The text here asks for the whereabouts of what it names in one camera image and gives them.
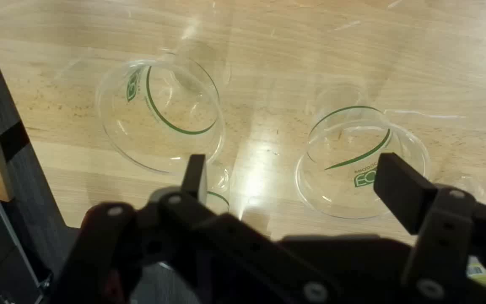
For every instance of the clear plastic cup green stripe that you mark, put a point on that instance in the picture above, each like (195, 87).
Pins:
(339, 191)
(220, 198)
(143, 144)

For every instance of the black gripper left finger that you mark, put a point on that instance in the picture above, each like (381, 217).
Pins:
(198, 237)

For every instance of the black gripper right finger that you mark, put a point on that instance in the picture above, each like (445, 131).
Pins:
(440, 242)

